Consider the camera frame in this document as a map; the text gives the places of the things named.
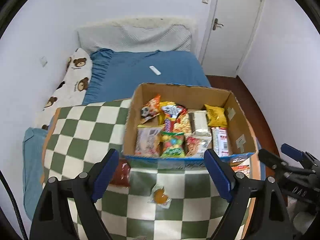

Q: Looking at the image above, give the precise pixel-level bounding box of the grey pizza print packet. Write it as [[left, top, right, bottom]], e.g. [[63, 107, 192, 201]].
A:
[[185, 135, 213, 158]]

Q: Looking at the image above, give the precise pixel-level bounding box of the pink bread packet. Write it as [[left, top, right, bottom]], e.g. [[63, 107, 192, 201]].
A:
[[134, 126, 163, 157]]

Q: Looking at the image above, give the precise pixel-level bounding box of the black cable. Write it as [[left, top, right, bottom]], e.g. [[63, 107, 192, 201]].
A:
[[0, 170, 28, 240]]

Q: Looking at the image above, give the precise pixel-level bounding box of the green bag of colourful candy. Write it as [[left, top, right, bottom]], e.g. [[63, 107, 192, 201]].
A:
[[160, 131, 187, 158]]

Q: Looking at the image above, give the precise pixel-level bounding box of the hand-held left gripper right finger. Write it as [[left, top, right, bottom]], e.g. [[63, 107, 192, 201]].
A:
[[204, 149, 293, 240]]

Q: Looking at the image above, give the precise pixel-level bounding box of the long red white packet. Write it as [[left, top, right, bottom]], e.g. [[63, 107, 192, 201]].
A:
[[211, 127, 233, 157]]

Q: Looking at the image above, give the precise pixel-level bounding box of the clear packet of white wafers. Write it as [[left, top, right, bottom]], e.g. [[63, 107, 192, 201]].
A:
[[187, 110, 212, 137]]

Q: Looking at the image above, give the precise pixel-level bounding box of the printed cardboard box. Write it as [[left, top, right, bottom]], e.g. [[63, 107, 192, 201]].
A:
[[122, 82, 259, 169]]

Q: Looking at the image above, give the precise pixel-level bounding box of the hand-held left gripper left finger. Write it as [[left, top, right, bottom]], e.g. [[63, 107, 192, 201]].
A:
[[29, 149, 120, 240]]

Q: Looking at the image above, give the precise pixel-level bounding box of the yellow snack packet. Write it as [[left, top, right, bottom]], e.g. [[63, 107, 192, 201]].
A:
[[204, 104, 228, 128]]

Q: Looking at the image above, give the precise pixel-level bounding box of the blue bedsheet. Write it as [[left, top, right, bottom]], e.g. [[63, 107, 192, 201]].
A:
[[22, 49, 212, 218]]

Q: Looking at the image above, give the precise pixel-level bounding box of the orange panda print packet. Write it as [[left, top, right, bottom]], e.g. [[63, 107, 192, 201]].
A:
[[140, 94, 162, 124]]

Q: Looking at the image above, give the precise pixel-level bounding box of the small orange snack packet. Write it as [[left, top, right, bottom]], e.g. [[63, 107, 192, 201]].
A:
[[229, 155, 251, 179]]

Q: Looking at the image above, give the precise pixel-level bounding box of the green white checkered blanket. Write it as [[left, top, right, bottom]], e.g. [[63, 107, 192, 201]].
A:
[[41, 97, 265, 240]]

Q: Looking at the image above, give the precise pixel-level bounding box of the yellow noodle print packet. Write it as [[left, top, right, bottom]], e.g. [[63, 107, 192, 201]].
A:
[[159, 101, 192, 135]]

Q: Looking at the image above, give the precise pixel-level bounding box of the teddy bear print pillow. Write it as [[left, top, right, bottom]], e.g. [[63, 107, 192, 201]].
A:
[[34, 47, 93, 130]]

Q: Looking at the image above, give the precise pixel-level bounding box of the clear packet with brown egg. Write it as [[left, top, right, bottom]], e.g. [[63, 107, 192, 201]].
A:
[[147, 184, 172, 208]]

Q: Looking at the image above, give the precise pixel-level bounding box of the dark red snack packet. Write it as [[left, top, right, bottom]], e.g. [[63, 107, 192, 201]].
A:
[[109, 161, 131, 187]]

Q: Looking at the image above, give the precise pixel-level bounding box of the white door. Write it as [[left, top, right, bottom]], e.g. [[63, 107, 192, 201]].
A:
[[200, 0, 265, 78]]

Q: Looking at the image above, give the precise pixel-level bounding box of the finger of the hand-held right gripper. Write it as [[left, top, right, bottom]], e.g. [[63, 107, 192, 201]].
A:
[[280, 144, 317, 167], [258, 149, 293, 176]]

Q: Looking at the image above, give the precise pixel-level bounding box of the brass door handle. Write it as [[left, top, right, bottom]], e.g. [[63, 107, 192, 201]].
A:
[[211, 18, 224, 31]]

